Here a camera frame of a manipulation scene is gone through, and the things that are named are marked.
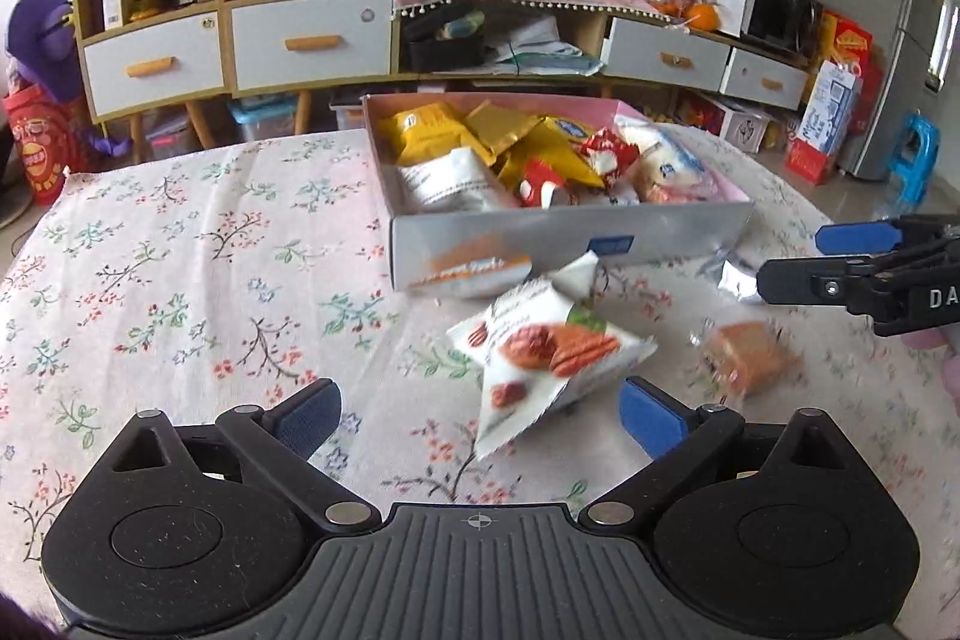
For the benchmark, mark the white bread packet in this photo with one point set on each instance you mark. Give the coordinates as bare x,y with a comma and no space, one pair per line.
667,156

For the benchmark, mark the clear storage bin blue lid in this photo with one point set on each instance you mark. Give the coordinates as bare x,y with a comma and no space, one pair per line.
262,119

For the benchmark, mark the floral tablecloth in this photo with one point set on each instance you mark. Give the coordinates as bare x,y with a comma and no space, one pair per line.
187,280

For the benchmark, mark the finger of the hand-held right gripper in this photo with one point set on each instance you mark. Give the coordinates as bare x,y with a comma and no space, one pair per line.
855,237
810,281

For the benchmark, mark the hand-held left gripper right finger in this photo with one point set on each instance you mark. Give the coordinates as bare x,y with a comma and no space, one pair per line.
652,421

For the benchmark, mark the blue plastic stool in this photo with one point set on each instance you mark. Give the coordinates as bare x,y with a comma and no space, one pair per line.
919,153

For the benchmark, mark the black basket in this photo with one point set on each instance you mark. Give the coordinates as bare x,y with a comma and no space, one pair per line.
442,51

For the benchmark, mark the silver snack packet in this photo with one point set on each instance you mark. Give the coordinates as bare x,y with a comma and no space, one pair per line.
733,280

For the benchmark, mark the orange cake clear packet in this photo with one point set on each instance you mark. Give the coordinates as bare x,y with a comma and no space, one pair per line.
750,355

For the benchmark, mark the pink-lined cardboard box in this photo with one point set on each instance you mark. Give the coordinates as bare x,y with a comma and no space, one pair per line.
555,242

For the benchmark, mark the black microwave oven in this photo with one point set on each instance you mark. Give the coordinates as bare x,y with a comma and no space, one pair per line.
784,14

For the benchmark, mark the white pecan snack packet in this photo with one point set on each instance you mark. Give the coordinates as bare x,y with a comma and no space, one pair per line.
540,347

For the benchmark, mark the grey refrigerator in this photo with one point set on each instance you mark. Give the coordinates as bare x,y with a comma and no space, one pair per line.
885,33

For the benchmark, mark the orange fruit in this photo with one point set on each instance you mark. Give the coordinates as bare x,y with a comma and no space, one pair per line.
701,16

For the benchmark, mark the purple plush toy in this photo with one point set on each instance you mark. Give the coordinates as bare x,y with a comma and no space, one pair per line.
37,33

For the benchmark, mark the yellow snack packet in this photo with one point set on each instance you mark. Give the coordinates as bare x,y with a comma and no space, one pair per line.
499,126
420,130
555,153

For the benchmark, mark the red and yellow gift box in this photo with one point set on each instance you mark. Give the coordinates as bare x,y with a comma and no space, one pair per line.
847,44

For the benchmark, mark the long wooden low cabinet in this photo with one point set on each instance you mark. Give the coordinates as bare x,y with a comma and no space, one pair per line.
577,29

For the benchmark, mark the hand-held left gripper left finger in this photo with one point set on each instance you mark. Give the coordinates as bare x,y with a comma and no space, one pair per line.
307,421

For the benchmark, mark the white and blue paper bag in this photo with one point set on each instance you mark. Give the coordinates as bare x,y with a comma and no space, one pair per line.
825,115

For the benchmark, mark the red and white candy packet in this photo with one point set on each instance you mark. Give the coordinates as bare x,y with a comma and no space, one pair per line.
541,184
607,151

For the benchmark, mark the white patterned box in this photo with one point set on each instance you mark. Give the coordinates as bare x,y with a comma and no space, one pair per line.
739,126

